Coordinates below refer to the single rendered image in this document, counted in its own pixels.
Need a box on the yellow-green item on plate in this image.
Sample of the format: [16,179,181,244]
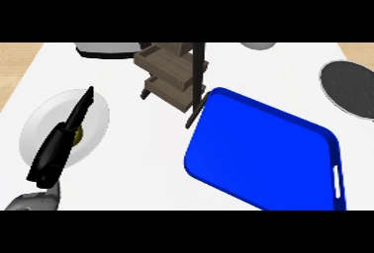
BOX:
[71,127,84,146]

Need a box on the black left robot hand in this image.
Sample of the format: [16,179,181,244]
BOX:
[25,85,94,190]

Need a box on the grey round object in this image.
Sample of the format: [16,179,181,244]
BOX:
[238,42,278,51]

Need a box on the wooden tiered basket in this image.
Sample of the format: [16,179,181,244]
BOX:
[133,42,210,130]

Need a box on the white oval plate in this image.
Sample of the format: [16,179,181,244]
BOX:
[17,88,110,170]

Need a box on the dark grey round pan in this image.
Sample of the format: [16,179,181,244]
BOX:
[317,59,374,121]

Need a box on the blue plastic tray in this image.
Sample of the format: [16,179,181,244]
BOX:
[183,86,347,211]

